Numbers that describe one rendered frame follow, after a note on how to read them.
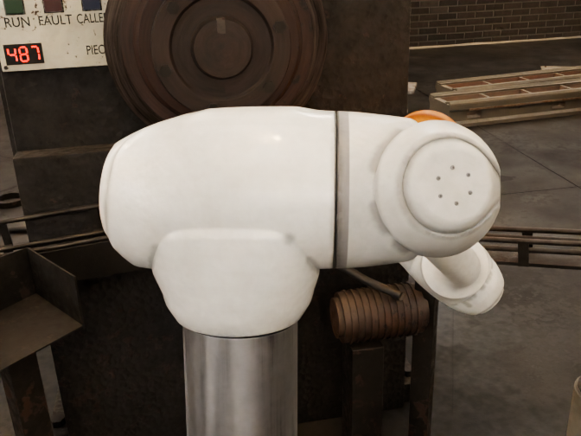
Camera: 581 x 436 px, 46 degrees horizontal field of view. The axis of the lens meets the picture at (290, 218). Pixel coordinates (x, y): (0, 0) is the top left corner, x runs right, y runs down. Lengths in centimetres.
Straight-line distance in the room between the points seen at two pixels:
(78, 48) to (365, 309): 87
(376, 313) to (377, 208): 111
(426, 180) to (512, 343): 202
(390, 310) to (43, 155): 88
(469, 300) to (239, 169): 67
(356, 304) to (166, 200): 112
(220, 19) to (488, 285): 71
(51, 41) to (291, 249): 118
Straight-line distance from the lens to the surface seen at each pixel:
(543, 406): 223
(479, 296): 111
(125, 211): 54
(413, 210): 48
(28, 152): 170
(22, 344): 145
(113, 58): 149
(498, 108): 509
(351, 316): 159
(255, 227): 51
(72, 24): 162
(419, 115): 139
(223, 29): 139
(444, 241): 50
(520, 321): 261
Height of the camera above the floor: 133
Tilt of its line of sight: 23 degrees down
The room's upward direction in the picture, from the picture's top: 2 degrees counter-clockwise
